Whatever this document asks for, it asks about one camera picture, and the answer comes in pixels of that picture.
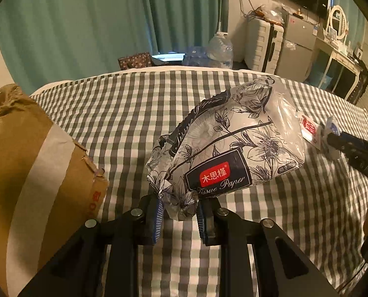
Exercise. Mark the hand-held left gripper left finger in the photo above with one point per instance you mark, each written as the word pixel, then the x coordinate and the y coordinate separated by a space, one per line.
pixel 157 219

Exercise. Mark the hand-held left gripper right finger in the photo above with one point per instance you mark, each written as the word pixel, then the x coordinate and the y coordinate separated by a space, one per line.
pixel 202 222

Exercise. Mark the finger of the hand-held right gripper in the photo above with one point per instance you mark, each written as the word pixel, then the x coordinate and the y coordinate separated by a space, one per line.
pixel 354 142
pixel 365 164

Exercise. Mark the white packet with red label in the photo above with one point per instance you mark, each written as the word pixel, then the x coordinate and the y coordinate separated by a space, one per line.
pixel 310 128

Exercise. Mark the floral tissue paper pack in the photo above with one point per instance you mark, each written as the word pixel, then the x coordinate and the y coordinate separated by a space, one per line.
pixel 233 148

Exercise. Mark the brown cardboard box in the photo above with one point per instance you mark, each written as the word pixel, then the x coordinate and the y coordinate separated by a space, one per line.
pixel 23 161

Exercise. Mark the white dresser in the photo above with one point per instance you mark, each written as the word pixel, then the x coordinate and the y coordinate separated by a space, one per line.
pixel 323 65

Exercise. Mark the grey checked cloth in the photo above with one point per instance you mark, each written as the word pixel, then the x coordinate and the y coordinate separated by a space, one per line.
pixel 125 114

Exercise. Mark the grey fridge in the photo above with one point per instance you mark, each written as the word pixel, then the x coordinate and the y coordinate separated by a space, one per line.
pixel 298 40

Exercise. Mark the white oval mirror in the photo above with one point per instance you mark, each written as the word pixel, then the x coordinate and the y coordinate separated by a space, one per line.
pixel 337 20

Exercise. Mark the teal curtain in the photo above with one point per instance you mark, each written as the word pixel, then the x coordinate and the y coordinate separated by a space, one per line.
pixel 351 9
pixel 79 21

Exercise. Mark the white ribbed suitcase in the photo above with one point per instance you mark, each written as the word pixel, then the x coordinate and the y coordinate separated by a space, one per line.
pixel 258 46

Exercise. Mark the clear plastic bag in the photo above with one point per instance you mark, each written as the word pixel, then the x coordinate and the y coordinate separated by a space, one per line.
pixel 270 12

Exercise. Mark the brown patterned bag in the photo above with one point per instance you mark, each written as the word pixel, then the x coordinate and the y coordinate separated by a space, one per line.
pixel 134 60

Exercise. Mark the white flat object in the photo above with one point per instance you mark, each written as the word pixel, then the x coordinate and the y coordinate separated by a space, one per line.
pixel 167 58

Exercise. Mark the clear water jug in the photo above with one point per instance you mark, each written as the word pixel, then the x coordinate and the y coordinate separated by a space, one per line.
pixel 220 48

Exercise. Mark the pack of water bottles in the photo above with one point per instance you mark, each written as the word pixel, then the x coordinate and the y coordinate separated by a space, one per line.
pixel 196 55

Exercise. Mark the white pump tube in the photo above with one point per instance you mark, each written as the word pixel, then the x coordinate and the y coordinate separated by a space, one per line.
pixel 221 12

